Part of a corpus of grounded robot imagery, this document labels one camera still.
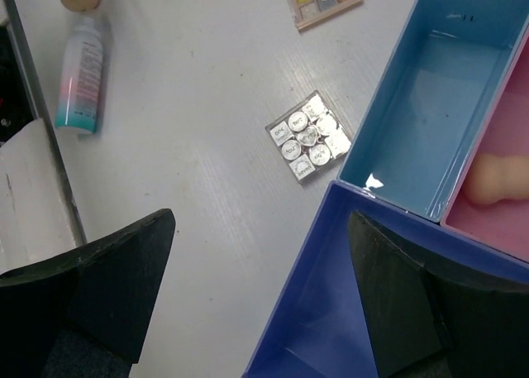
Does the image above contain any clear silver pan palette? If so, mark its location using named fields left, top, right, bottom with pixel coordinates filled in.
left=265, top=90, right=351, bottom=184

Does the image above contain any white taped cover sheet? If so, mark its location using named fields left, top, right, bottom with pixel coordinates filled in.
left=1, top=119, right=83, bottom=273

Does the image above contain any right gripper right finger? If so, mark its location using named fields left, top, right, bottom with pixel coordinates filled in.
left=348, top=211, right=528, bottom=377

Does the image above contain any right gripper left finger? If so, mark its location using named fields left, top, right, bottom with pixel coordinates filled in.
left=1, top=208, right=176, bottom=377

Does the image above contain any pink teal spray bottle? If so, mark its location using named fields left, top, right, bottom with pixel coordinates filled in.
left=55, top=17, right=104, bottom=134

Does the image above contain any three-compartment organizer tray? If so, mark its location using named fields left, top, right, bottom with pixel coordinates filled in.
left=245, top=0, right=528, bottom=377

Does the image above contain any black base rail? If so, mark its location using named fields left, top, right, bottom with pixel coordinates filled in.
left=3, top=0, right=87, bottom=246

